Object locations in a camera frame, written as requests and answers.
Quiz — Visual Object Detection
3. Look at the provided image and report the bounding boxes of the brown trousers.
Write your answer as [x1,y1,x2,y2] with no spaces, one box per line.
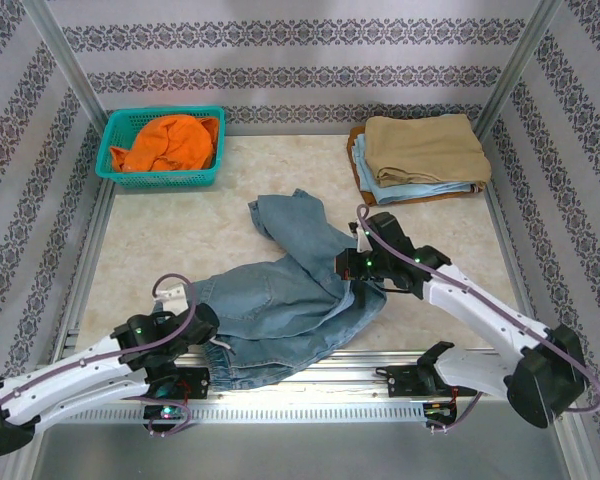
[347,125,487,207]

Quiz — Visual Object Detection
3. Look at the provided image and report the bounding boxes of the blue denim trousers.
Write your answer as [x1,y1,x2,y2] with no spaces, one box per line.
[189,188,389,394]

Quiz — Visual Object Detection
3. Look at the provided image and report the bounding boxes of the orange trousers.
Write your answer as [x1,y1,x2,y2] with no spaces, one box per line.
[109,113,220,174]

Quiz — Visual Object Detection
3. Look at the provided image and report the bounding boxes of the left controller circuit board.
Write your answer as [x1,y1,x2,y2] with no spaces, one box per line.
[144,403,186,421]

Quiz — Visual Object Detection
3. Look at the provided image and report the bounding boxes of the teal plastic basket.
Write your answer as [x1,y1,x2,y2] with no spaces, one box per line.
[95,105,227,190]

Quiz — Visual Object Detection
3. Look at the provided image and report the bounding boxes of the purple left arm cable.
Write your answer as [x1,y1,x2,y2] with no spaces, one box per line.
[0,273,199,426]

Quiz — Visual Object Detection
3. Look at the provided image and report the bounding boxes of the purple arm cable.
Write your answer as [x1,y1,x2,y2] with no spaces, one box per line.
[355,203,600,414]
[0,273,199,426]

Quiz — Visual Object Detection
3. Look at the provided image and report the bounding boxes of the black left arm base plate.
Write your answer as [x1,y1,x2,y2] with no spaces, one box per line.
[174,367,211,400]

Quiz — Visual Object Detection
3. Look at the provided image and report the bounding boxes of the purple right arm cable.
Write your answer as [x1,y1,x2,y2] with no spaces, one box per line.
[355,203,600,414]

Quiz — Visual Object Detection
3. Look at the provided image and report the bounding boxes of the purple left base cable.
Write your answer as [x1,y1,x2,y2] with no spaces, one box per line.
[147,397,194,437]

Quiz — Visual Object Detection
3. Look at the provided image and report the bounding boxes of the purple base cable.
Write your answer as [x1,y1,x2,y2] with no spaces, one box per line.
[427,390,484,434]
[147,397,194,437]

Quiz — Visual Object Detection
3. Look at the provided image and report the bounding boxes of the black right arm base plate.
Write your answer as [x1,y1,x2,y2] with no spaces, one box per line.
[375,364,434,399]

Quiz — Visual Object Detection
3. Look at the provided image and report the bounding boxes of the aluminium mounting rail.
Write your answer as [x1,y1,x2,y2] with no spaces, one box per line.
[64,327,501,402]

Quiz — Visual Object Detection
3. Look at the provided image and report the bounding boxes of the perforated metal cable duct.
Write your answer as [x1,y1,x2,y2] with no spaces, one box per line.
[49,399,431,424]

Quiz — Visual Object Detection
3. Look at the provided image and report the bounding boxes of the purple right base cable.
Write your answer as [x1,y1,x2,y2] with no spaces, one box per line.
[427,390,484,434]

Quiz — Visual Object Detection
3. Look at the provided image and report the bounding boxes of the aluminium corner post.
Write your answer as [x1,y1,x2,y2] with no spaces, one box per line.
[22,0,112,134]
[472,0,572,144]

